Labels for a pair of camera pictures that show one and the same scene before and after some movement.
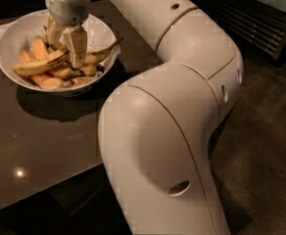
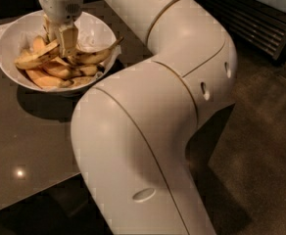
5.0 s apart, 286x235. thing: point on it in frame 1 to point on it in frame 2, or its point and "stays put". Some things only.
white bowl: (16, 33) stays put
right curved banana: (98, 57) stays put
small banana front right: (83, 80) stays put
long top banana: (29, 67) to (26, 58)
